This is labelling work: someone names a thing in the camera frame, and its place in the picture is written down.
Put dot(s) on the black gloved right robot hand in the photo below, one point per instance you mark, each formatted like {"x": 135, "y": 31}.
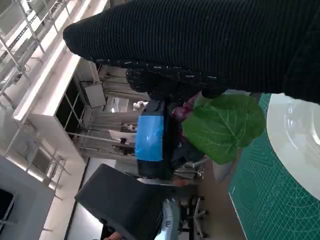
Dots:
{"x": 200, "y": 37}

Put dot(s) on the red toy grape bunch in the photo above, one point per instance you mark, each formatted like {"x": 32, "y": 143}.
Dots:
{"x": 220, "y": 130}

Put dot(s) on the white humanoid robot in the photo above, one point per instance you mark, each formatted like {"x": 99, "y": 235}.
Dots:
{"x": 137, "y": 105}

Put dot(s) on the white desk monitor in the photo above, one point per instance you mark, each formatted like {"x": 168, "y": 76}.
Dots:
{"x": 120, "y": 135}

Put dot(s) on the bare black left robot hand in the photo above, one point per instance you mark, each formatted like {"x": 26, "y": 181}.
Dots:
{"x": 150, "y": 137}

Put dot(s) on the black office chair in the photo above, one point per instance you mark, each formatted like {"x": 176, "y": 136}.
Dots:
{"x": 197, "y": 212}

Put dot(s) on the person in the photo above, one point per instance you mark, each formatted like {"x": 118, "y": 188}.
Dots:
{"x": 116, "y": 236}

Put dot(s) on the grey hanging monitor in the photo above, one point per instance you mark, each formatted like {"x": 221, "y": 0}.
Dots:
{"x": 95, "y": 95}

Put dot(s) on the green cutting mat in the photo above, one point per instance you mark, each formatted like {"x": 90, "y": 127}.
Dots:
{"x": 270, "y": 200}

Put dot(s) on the white plate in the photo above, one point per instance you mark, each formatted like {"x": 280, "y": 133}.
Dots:
{"x": 290, "y": 150}

